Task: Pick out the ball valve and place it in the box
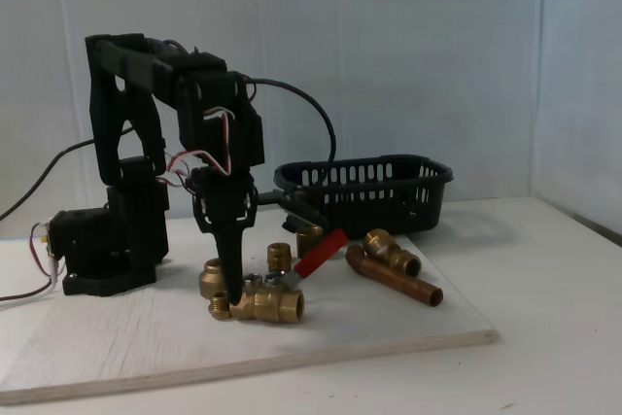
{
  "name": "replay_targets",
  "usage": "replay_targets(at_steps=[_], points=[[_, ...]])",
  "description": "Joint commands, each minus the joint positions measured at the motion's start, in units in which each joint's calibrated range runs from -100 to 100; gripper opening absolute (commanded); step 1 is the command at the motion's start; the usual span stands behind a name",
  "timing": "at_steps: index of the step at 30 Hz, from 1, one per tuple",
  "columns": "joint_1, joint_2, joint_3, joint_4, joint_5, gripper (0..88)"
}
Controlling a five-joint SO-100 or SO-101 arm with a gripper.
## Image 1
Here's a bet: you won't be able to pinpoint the brass ball valve red handle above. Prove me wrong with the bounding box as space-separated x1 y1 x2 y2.
228 228 350 327

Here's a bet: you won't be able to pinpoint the brass bell reducer fitting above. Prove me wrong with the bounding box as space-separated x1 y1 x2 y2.
198 259 227 298

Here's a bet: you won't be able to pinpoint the brass hex double nipple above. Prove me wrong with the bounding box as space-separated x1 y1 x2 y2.
266 243 292 271

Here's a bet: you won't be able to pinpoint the small brass threaded nipple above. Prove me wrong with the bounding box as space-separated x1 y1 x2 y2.
208 291 232 322

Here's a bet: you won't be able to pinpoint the dark brass coupling sleeve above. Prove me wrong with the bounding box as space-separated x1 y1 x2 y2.
295 225 325 259

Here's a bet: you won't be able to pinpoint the white painted wooden board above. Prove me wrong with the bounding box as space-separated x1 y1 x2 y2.
0 205 501 406

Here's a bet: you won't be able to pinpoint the small controller circuit board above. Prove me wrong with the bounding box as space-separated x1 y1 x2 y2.
40 219 55 260

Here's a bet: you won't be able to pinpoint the black plastic slotted basket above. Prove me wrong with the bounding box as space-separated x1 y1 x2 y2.
273 155 455 242

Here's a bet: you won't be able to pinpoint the brass tee fitting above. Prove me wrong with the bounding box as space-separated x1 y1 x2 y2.
363 228 422 276

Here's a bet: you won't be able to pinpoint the copper pipe piece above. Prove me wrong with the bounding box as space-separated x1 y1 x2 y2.
345 245 444 308

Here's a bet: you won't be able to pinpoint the red white servo wires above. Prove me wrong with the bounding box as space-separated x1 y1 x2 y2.
167 111 235 189

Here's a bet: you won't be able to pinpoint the black camera cable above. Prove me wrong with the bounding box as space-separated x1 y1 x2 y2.
245 77 337 179

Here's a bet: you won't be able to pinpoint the white cable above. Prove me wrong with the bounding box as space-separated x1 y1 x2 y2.
0 223 67 312

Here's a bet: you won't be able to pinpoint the black power cable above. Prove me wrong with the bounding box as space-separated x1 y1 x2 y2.
0 137 98 220

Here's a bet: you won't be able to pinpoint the red wire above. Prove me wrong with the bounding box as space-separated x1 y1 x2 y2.
0 223 64 303

